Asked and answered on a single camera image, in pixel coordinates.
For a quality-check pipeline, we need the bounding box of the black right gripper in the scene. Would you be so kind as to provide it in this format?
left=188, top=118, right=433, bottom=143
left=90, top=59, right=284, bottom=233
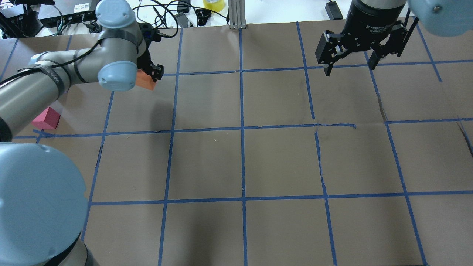
left=315, top=0, right=407, bottom=76

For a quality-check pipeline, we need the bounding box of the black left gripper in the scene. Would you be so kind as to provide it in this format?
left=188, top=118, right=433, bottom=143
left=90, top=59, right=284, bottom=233
left=137, top=49, right=164, bottom=82

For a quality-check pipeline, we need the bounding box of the orange foam cube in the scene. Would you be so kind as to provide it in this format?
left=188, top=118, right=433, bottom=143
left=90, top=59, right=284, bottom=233
left=135, top=69, right=156, bottom=91

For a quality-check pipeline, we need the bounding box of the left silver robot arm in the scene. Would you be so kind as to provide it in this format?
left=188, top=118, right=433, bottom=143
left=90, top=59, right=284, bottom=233
left=1, top=0, right=164, bottom=266

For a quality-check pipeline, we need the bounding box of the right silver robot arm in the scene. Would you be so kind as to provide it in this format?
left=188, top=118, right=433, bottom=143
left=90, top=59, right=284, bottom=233
left=315, top=0, right=473, bottom=76

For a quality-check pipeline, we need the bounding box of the black power brick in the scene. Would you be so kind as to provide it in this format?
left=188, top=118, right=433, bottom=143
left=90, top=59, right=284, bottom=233
left=325, top=0, right=344, bottom=20

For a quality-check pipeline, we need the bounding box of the black power adapter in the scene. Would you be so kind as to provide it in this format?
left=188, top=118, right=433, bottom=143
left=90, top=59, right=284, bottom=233
left=174, top=12, right=194, bottom=28

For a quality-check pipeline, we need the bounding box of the yellow tape roll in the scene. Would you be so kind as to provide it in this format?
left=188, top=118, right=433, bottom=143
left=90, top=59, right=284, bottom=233
left=202, top=0, right=225, bottom=12

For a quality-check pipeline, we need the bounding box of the pink foam cube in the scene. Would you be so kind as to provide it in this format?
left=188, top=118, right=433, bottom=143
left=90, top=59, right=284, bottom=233
left=31, top=107, right=61, bottom=130

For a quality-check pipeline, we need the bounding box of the aluminium frame post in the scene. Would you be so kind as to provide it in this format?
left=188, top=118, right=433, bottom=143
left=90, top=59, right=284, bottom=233
left=228, top=0, right=247, bottom=29

